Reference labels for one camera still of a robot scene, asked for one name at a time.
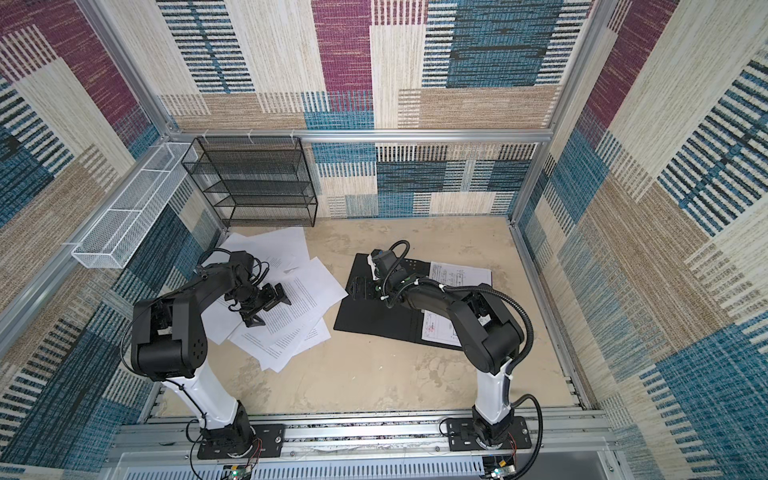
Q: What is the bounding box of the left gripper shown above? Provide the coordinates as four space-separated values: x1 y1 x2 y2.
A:
231 282 291 326

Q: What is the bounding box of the orange black file folder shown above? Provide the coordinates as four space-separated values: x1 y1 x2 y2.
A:
334 253 461 351

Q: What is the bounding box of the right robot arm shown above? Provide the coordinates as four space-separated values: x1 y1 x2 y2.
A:
355 240 534 449

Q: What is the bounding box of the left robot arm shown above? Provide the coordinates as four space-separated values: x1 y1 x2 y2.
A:
130 247 292 458

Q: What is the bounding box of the large front text sheet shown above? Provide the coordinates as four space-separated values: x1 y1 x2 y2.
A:
229 258 347 358

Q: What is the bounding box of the right text paper sheet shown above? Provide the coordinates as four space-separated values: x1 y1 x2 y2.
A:
253 317 331 373

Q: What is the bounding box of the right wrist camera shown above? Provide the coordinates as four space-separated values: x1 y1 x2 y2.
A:
367 249 398 280

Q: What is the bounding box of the black wire mesh shelf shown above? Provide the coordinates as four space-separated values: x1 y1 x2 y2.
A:
181 136 318 229

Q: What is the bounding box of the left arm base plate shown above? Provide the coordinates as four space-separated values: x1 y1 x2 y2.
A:
195 424 286 463

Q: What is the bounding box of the white wire mesh basket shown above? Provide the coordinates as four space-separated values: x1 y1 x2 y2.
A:
72 142 189 269

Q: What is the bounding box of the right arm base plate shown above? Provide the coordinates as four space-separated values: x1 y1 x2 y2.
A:
438 416 533 451

